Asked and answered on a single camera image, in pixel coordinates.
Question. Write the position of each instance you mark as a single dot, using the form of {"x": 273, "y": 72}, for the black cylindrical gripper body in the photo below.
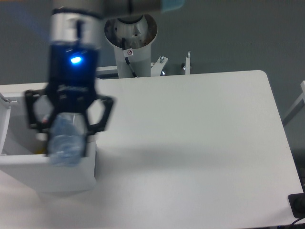
{"x": 72, "y": 73}

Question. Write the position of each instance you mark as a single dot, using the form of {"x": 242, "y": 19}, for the black device at table edge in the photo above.
{"x": 297, "y": 204}

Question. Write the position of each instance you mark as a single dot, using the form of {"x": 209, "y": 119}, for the white upright bracket post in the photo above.
{"x": 187, "y": 65}

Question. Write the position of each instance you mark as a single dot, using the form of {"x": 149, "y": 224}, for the clear plastic water bottle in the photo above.
{"x": 67, "y": 140}

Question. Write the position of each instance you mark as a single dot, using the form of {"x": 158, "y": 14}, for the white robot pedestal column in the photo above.
{"x": 131, "y": 39}

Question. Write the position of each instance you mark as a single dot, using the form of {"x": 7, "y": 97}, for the white open trash can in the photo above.
{"x": 19, "y": 158}

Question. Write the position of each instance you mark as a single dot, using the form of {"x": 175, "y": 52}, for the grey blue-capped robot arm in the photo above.
{"x": 78, "y": 21}

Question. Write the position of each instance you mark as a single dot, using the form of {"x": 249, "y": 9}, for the yellow trash inside bin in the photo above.
{"x": 40, "y": 151}

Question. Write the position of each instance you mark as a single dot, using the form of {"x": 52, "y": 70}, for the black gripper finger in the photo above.
{"x": 95, "y": 114}
{"x": 43, "y": 127}

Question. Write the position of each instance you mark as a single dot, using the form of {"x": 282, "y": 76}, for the white frame at right edge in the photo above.
{"x": 296, "y": 107}

